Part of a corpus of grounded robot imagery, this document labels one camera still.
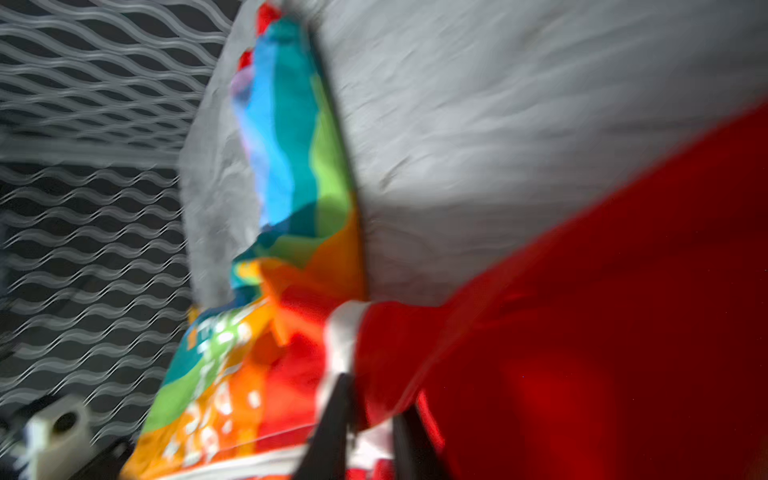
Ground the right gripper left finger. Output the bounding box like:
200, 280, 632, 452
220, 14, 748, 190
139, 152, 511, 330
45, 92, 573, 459
292, 374, 356, 480

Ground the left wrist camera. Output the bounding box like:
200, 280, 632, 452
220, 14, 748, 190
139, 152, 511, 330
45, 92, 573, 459
11, 394, 93, 480

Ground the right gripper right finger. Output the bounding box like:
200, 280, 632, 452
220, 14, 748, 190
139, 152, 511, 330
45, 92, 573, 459
393, 406, 450, 480

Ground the rainbow kids zip jacket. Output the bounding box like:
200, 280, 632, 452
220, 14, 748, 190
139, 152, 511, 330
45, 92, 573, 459
121, 4, 767, 479

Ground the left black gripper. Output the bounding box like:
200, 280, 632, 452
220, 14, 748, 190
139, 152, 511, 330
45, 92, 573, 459
1, 412, 135, 480

